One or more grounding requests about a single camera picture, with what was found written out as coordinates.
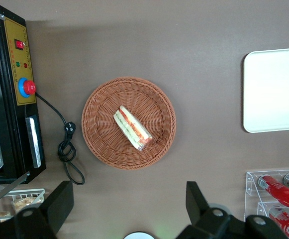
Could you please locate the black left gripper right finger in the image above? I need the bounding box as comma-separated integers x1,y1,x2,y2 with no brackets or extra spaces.
176,181,247,239

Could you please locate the round brown wicker basket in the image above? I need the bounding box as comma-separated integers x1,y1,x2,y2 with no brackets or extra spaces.
81,76,177,171

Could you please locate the cream plastic tray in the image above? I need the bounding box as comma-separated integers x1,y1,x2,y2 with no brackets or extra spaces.
243,46,289,134

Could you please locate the black sealing machine yellow panel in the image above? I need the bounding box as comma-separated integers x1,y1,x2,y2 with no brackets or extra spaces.
0,3,47,210

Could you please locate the clear bag of crackers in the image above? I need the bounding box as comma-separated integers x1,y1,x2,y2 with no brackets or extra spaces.
11,196,44,213

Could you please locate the sandwich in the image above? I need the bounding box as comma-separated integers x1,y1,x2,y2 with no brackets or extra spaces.
112,105,153,151

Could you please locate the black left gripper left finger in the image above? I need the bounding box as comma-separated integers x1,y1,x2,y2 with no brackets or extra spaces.
13,180,75,239

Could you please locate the clear acrylic bottle rack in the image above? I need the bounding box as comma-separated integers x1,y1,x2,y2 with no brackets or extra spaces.
244,169,289,239

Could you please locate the white wire rack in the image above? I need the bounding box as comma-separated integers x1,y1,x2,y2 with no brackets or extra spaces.
0,188,46,223

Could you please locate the black power cable with plug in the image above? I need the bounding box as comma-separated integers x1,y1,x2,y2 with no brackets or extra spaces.
34,91,86,186

